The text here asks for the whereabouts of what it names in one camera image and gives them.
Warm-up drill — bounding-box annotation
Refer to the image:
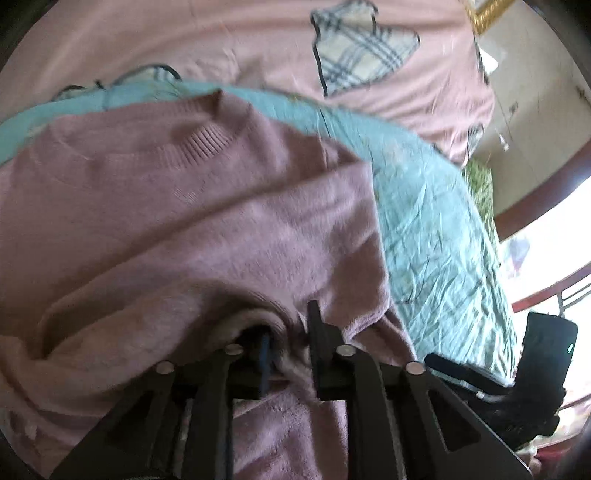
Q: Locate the green white checkered pillow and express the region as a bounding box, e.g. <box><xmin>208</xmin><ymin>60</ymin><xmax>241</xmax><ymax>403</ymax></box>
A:
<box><xmin>462</xmin><ymin>157</ymin><xmax>502</xmax><ymax>241</ymax></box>

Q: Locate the dark red window frame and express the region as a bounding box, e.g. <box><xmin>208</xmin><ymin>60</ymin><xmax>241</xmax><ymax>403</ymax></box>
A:
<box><xmin>494</xmin><ymin>138</ymin><xmax>591</xmax><ymax>241</ymax></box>

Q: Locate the teal floral blanket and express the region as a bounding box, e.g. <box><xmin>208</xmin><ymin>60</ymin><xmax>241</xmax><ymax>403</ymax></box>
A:
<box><xmin>0</xmin><ymin>78</ymin><xmax>520</xmax><ymax>386</ymax></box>

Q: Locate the pink quilt with plaid hearts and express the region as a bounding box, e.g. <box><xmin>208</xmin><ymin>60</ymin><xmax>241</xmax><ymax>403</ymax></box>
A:
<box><xmin>0</xmin><ymin>0</ymin><xmax>497</xmax><ymax>167</ymax></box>

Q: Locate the mauve knit sweater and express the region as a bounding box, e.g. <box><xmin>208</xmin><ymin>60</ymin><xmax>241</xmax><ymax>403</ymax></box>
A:
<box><xmin>0</xmin><ymin>90</ymin><xmax>421</xmax><ymax>480</ymax></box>

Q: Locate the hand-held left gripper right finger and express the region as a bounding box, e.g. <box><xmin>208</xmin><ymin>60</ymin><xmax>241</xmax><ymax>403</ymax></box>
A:
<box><xmin>307</xmin><ymin>300</ymin><xmax>533</xmax><ymax>480</ymax></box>

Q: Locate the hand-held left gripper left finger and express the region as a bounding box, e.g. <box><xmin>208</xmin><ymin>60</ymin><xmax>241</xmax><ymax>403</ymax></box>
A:
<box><xmin>51</xmin><ymin>331</ymin><xmax>277</xmax><ymax>480</ymax></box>

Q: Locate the gold picture frame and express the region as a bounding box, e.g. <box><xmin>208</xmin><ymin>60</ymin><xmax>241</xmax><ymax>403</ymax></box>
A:
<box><xmin>466</xmin><ymin>0</ymin><xmax>515</xmax><ymax>33</ymax></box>

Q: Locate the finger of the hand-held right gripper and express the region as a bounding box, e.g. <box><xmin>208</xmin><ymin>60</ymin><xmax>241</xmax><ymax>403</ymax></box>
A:
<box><xmin>424</xmin><ymin>353</ymin><xmax>511</xmax><ymax>397</ymax></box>

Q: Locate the red metal railing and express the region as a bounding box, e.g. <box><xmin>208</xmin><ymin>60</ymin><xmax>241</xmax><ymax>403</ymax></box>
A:
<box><xmin>510</xmin><ymin>281</ymin><xmax>591</xmax><ymax>319</ymax></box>

